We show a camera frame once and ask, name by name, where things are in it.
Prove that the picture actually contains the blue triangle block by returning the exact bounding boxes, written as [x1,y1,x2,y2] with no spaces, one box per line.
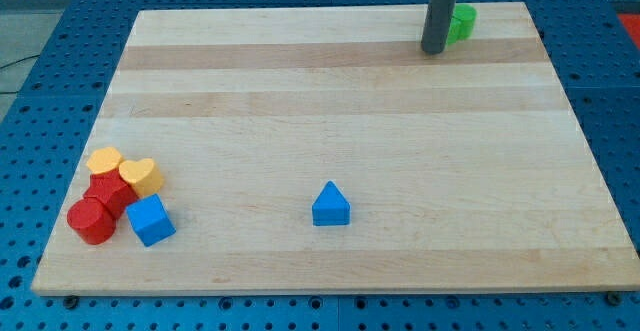
[312,181,351,226]

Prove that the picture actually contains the yellow hexagon block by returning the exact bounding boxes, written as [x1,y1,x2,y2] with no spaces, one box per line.
[86,146,124,174]

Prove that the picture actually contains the red star block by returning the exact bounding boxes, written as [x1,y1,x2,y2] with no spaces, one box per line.
[83,169,138,220]

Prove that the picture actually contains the blue cube block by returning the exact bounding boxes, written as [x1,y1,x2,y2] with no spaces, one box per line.
[126,194,176,247]

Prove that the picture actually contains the black cable on floor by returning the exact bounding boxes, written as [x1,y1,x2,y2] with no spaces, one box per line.
[0,53,40,71]

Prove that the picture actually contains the red cylinder block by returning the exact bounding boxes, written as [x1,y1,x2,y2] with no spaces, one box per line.
[66,198,116,245]

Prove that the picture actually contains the green block right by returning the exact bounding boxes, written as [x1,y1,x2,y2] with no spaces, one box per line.
[453,4,477,40]

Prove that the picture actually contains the wooden board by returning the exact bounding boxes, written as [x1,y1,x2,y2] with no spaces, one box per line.
[32,2,639,296]

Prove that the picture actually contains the green block behind rod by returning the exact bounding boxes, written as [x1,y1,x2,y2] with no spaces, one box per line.
[446,18,461,45]

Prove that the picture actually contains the yellow heart block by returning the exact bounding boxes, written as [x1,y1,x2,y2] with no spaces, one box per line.
[118,158,164,198]

